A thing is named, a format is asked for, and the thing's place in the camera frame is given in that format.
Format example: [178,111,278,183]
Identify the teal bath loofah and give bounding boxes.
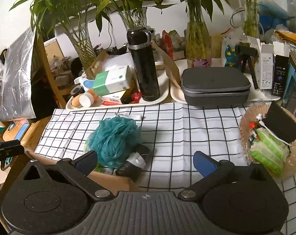
[85,116,141,170]

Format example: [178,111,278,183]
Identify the black white sock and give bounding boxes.
[116,144,152,183]

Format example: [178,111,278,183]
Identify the smartphone with blue screen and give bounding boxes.
[14,124,31,141]

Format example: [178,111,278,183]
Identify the white black checkered tablecloth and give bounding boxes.
[34,102,296,235]

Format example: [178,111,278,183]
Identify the green wipes packs in basket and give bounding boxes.
[249,127,290,177]

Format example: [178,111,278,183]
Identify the white cap pill bottle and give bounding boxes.
[79,89,98,108]

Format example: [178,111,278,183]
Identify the white red medicine box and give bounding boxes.
[101,90,130,105]

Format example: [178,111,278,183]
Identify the black tape roll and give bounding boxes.
[70,85,85,98]

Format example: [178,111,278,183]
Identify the dark grey zip case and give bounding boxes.
[181,67,251,108]

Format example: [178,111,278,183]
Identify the white blue spray bottle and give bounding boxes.
[74,76,94,91]

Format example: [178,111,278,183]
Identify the black sponge block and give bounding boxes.
[262,102,296,143]

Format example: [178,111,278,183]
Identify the green white tissue box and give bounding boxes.
[92,65,132,97]

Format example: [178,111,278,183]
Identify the white plastic tray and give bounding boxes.
[66,61,169,111]

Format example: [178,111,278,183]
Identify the white carton box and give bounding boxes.
[247,36,274,90]

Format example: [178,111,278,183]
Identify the small black tripod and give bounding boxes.
[235,42,259,90]

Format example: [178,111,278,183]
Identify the black carton box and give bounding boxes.
[272,55,289,97]

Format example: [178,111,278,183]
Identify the black thermos bottle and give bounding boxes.
[127,27,160,102]

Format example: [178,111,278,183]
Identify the left glass vase with bamboo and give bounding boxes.
[12,0,111,70]

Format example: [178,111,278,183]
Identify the glass vase with bamboo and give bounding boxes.
[12,0,111,70]
[162,0,242,69]
[96,0,178,31]

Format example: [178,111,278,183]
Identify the right glass vase with bamboo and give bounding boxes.
[162,0,242,69]

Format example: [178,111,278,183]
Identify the middle glass vase with bamboo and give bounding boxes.
[96,0,178,31]

